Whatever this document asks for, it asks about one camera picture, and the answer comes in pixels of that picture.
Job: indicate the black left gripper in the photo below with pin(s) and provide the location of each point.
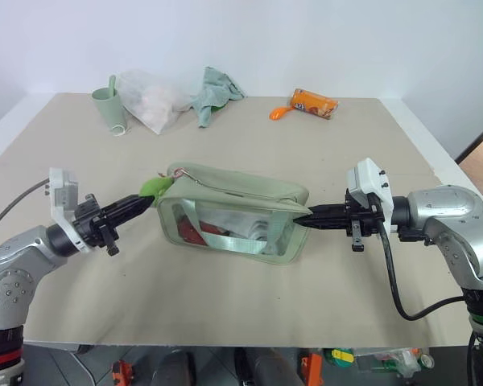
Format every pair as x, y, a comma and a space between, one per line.
90, 225

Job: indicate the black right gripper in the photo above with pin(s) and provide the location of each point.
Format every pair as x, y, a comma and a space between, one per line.
366, 221

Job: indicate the green pouch with clear window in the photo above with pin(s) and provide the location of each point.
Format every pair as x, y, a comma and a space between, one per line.
233, 189

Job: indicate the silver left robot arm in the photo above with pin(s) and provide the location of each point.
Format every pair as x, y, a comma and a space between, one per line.
12, 273

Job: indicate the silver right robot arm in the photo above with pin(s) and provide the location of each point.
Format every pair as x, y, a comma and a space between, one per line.
455, 225

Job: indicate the red item inside pouch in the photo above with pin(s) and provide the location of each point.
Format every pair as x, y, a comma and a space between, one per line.
189, 235

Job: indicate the white crumpled packet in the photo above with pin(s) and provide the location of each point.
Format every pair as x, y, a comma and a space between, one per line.
241, 223

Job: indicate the pale green plastic cup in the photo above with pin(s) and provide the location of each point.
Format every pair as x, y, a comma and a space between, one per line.
108, 110

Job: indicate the orange snack package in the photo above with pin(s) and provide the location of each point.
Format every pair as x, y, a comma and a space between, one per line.
314, 104

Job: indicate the clear plastic bag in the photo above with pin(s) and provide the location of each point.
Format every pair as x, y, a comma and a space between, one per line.
153, 100

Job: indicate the orange plastic spoon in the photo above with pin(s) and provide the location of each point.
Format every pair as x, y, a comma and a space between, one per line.
277, 113

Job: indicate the green and yellow item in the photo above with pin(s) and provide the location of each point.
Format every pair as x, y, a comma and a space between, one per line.
340, 358

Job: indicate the teal crumpled cloth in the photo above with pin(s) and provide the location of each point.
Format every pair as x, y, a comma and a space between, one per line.
213, 96

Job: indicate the orange and black tool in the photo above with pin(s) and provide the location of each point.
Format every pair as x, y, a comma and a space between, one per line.
310, 370
122, 374

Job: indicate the clear plastic container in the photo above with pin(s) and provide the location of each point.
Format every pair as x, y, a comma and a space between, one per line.
386, 362

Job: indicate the small green can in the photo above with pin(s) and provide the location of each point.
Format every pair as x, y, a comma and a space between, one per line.
427, 360

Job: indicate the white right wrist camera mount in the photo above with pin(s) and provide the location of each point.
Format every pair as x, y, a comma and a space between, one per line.
368, 181

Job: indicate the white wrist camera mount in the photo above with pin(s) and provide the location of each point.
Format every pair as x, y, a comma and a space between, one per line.
368, 181
62, 193

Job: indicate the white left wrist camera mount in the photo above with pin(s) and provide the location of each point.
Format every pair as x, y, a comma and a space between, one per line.
62, 193

